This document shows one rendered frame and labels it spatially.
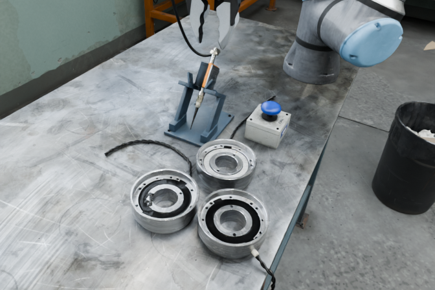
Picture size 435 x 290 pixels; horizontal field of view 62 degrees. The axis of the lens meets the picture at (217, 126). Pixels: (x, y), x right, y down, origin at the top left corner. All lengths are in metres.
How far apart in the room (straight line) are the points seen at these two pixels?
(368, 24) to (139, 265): 0.61
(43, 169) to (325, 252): 1.20
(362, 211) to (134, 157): 1.32
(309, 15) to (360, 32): 0.17
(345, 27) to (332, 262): 1.02
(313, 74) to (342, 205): 0.96
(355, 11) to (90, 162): 0.60
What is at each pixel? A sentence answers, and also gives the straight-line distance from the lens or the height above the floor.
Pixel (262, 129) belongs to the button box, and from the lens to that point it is 0.71.
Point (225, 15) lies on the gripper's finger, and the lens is 0.65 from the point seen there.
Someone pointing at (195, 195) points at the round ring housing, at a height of 0.83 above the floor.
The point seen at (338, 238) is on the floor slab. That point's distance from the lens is 1.67.
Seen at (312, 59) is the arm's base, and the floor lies 0.86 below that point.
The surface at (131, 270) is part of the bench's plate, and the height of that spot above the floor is 0.80.
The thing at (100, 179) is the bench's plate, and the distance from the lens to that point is 0.66.
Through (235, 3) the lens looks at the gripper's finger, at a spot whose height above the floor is 1.06.
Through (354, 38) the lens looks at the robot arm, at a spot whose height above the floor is 0.98.
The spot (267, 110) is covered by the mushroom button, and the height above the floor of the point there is 0.87.
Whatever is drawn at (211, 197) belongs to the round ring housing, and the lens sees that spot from 0.57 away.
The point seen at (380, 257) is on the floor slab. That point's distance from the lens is 1.69.
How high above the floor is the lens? 1.26
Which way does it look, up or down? 37 degrees down
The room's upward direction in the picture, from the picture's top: 5 degrees clockwise
